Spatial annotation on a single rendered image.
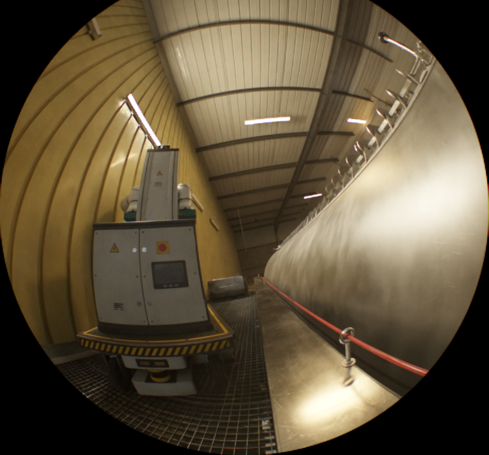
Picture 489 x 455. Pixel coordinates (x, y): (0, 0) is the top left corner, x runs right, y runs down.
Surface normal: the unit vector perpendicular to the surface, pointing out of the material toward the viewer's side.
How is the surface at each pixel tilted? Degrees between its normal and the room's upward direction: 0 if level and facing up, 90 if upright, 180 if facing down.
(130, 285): 90
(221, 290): 92
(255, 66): 180
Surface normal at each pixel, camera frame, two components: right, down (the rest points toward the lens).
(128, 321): 0.33, -0.42
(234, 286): 0.04, -0.40
